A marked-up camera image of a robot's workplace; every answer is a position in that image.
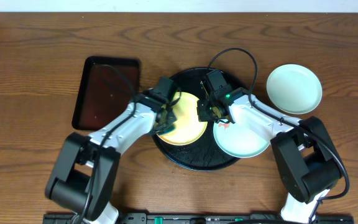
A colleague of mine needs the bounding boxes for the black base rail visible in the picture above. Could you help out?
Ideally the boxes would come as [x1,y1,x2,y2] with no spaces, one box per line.
[42,213,355,224]

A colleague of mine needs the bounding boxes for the black rectangular tray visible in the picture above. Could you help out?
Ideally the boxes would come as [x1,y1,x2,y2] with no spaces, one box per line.
[71,56,140,131]

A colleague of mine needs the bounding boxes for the black round tray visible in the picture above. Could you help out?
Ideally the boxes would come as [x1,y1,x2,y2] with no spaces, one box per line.
[152,67,239,171]

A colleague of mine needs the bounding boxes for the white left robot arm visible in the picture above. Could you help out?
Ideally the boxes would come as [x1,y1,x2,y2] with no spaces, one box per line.
[45,89,176,223]

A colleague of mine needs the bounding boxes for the light green plate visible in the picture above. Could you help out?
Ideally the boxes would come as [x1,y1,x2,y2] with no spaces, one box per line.
[213,123,270,158]
[266,64,323,114]

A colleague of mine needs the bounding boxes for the green yellow sponge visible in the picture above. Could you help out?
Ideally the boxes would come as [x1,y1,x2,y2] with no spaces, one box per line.
[158,124,176,135]

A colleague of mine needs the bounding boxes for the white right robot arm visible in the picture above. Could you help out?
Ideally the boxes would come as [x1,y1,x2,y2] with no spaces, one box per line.
[197,88,350,223]

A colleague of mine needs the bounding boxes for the yellow plate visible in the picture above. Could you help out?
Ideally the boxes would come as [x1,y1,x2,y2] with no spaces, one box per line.
[157,92,208,146]

